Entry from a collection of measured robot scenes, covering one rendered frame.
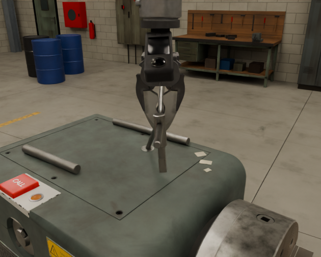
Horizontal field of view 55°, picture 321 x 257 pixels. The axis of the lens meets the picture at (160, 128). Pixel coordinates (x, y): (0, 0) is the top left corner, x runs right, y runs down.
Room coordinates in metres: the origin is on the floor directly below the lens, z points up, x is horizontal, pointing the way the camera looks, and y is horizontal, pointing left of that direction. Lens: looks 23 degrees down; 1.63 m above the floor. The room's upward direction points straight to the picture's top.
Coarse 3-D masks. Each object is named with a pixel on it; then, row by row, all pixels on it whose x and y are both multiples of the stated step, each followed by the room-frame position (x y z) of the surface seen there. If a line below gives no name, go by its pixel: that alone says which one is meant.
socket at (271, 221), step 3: (258, 216) 0.50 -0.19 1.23; (261, 216) 0.50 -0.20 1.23; (264, 216) 0.50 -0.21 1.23; (267, 216) 0.50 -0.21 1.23; (258, 219) 0.49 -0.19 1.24; (261, 219) 0.49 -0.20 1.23; (264, 219) 0.50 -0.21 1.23; (267, 219) 0.49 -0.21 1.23; (270, 219) 0.49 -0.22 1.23; (264, 222) 0.48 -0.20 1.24; (267, 222) 0.48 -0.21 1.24; (270, 222) 0.48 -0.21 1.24; (273, 222) 0.48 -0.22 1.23
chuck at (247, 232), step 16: (256, 208) 0.53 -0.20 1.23; (240, 224) 0.47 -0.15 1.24; (256, 224) 0.47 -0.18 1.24; (272, 224) 0.47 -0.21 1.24; (288, 224) 0.47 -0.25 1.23; (224, 240) 0.44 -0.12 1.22; (240, 240) 0.44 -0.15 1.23; (256, 240) 0.43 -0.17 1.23; (272, 240) 0.43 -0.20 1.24; (288, 240) 0.48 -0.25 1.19; (224, 256) 0.42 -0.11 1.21; (240, 256) 0.41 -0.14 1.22; (256, 256) 0.41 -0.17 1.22; (272, 256) 0.40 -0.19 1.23; (288, 256) 0.51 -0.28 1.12
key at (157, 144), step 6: (162, 90) 0.68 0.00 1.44; (162, 96) 0.65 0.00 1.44; (162, 102) 0.62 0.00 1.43; (162, 108) 0.60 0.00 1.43; (156, 126) 0.51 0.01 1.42; (162, 126) 0.51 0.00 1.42; (156, 132) 0.47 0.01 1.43; (162, 132) 0.49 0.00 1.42; (156, 138) 0.44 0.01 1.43; (156, 144) 0.43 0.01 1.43
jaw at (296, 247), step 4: (296, 248) 0.54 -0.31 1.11; (300, 248) 0.54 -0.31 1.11; (304, 248) 0.54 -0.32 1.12; (292, 252) 0.53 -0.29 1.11; (296, 252) 0.53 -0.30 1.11; (300, 252) 0.53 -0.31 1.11; (304, 252) 0.53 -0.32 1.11; (308, 252) 0.52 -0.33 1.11; (312, 252) 0.52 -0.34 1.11; (292, 256) 0.52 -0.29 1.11; (296, 256) 0.52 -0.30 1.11; (300, 256) 0.52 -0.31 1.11; (304, 256) 0.52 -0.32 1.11; (308, 256) 0.51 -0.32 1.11; (312, 256) 0.52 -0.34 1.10
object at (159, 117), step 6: (156, 114) 0.53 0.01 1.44; (162, 114) 0.52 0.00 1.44; (156, 120) 0.52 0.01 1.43; (162, 120) 0.52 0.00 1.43; (162, 138) 0.51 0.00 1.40; (162, 144) 0.51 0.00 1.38; (162, 150) 0.52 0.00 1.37; (162, 156) 0.52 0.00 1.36; (162, 162) 0.52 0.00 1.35; (162, 168) 0.51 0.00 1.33
